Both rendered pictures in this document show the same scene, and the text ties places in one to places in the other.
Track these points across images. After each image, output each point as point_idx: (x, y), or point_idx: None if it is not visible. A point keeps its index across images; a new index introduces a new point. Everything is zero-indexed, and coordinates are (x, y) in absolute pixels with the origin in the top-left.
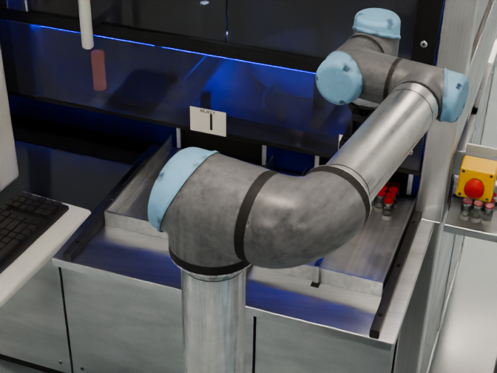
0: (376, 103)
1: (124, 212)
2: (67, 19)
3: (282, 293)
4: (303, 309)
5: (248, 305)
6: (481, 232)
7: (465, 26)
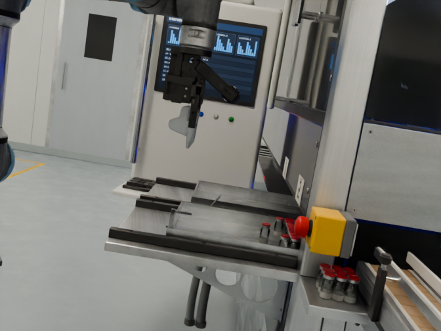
0: (180, 39)
1: (212, 193)
2: (286, 103)
3: (152, 218)
4: (136, 221)
5: (134, 209)
6: (304, 293)
7: (341, 49)
